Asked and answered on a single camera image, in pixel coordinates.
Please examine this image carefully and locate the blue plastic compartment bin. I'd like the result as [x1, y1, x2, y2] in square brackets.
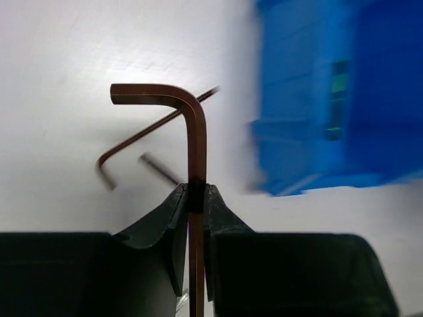
[252, 1, 422, 195]

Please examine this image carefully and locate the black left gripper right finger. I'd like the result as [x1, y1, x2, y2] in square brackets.
[204, 185, 399, 316]

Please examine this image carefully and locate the small brown hex key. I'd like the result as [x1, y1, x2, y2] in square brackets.
[96, 83, 219, 194]

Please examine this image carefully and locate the medium brown hex key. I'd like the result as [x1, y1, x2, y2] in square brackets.
[139, 153, 184, 186]

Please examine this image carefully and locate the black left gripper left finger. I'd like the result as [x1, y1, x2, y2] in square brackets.
[1, 185, 188, 316]

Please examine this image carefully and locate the large brown hex key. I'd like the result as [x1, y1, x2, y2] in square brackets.
[110, 84, 207, 317]

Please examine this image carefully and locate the black green precision screwdriver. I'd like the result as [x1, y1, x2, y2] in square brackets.
[325, 59, 350, 141]

